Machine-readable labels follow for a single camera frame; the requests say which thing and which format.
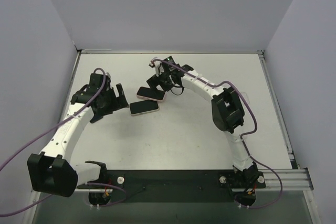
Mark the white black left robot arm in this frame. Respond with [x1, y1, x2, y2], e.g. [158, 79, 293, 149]
[27, 68, 129, 197]

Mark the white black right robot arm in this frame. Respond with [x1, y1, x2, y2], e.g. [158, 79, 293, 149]
[147, 56, 261, 183]

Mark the phone in pink case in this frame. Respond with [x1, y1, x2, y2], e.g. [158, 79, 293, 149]
[136, 87, 166, 102]

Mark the phone in beige case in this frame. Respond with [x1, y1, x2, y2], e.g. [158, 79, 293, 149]
[129, 100, 160, 116]

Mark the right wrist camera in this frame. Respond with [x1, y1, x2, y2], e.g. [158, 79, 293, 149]
[149, 57, 161, 77]

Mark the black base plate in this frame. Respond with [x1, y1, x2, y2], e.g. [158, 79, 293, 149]
[78, 169, 266, 203]

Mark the aluminium front rail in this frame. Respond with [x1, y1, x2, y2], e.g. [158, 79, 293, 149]
[75, 168, 313, 191]

